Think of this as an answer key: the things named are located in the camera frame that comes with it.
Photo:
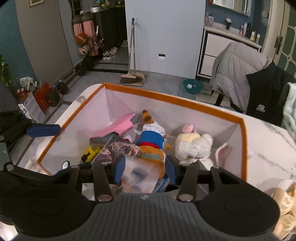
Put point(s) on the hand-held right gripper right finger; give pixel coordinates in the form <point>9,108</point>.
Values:
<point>170,169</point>

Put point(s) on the white crochet doll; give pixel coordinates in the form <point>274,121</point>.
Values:
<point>192,146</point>

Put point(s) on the row of toiletry bottles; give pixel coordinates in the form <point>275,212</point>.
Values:
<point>249,33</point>

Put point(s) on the red cardboard box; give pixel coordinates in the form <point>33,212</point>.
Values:
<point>42,96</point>

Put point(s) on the light green fluffy blanket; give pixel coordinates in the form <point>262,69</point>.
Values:
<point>290,111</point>

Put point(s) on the green houseplant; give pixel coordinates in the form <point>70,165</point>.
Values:
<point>7,71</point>

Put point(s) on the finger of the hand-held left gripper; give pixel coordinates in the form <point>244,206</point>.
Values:
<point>44,130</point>
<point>30,171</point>

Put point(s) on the broom and dustpan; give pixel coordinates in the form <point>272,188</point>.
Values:
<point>128,78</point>

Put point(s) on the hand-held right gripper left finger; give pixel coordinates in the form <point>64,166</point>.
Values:
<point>119,170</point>

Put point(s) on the white and blue cardboard box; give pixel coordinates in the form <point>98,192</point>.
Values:
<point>31,107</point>

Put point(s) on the black tall cabinet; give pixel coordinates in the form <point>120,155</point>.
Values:
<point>112,27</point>

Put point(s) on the grey padded jacket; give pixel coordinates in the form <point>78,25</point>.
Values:
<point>235,69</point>

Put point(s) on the pair of sneakers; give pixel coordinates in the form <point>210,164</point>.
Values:
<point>109,54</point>

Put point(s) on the pink wallet case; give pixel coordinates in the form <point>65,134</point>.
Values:
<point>115,127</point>

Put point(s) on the white glass door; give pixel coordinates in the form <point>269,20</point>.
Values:
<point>286,34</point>

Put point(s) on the black dumbbell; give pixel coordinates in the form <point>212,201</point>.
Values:
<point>53,97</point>
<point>62,87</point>

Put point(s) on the white plastic bag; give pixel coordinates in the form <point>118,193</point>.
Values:
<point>27,83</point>

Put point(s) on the wall mirror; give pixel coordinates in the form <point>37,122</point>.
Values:
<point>231,5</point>

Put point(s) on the black barbell plates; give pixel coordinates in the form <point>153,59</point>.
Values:
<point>84,66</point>

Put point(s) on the black jacket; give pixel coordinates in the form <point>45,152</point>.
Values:
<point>268,97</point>

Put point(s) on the framed picture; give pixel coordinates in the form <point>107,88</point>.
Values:
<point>36,2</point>

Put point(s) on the patterned football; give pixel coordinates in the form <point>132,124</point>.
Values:
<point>83,49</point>

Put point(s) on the orange storage box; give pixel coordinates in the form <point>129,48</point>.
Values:
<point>185,115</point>

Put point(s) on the blue printed booklet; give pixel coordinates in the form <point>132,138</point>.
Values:
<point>160,184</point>

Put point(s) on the yellow tape measure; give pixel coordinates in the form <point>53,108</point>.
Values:
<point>89,153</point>

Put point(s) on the dark illustrated book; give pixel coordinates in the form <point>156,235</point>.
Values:
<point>120,148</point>

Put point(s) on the green plastic basin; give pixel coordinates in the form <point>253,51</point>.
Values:
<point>193,87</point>

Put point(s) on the duck plush toy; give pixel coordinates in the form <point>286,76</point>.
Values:
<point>150,139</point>

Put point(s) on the pink yoga mats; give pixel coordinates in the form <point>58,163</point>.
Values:
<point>84,29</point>

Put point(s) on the white cabinet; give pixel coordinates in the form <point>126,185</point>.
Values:
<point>210,51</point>

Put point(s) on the glossy illustrated card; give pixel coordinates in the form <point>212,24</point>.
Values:
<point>141,173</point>

